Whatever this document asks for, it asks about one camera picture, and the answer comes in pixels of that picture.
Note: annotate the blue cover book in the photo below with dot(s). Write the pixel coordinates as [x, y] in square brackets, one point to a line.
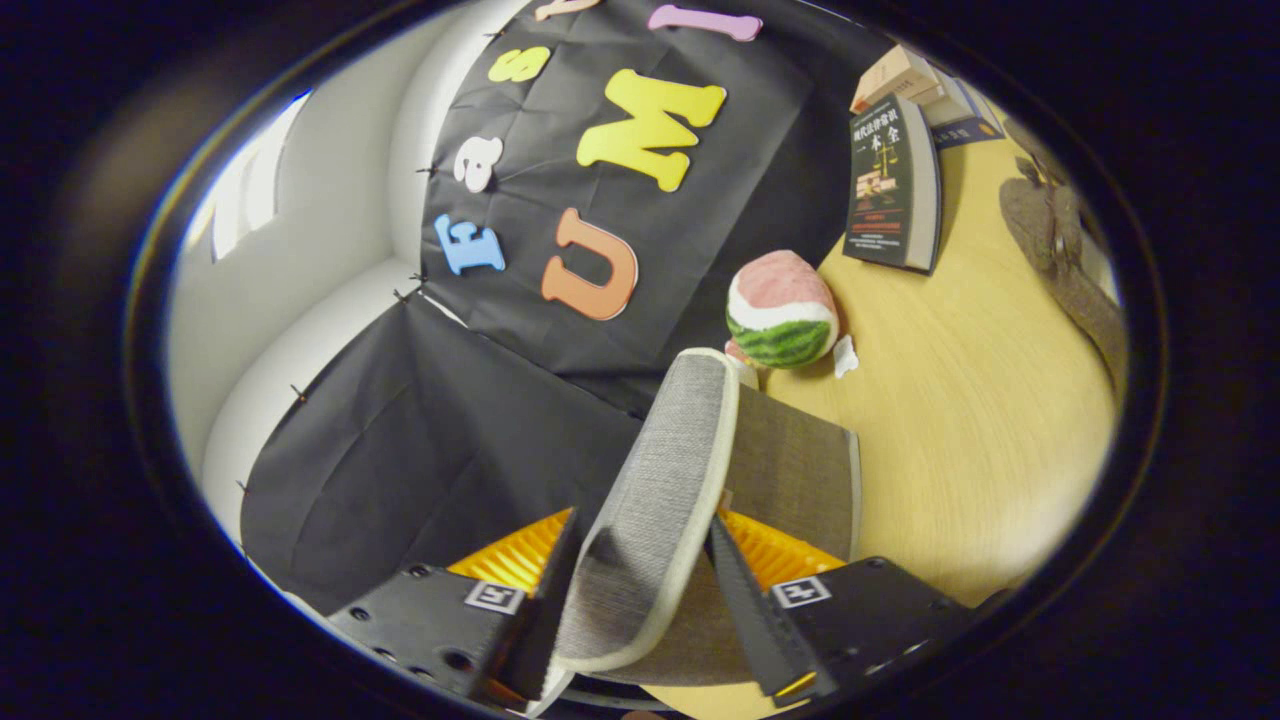
[970, 130]

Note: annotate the grey fabric storage box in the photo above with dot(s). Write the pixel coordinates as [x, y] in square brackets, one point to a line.
[660, 480]

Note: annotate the beige cover book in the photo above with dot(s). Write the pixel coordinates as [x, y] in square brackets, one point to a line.
[890, 75]

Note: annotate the white cover book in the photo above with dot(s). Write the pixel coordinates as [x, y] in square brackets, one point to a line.
[950, 100]

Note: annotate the black cover book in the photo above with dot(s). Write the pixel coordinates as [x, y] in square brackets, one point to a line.
[885, 180]

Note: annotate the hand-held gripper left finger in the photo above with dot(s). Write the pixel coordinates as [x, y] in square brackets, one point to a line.
[545, 610]

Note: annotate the watermelon slice plush toy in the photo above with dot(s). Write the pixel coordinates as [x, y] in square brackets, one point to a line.
[780, 310]

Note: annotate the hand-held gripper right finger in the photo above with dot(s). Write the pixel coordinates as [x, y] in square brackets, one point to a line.
[750, 620]

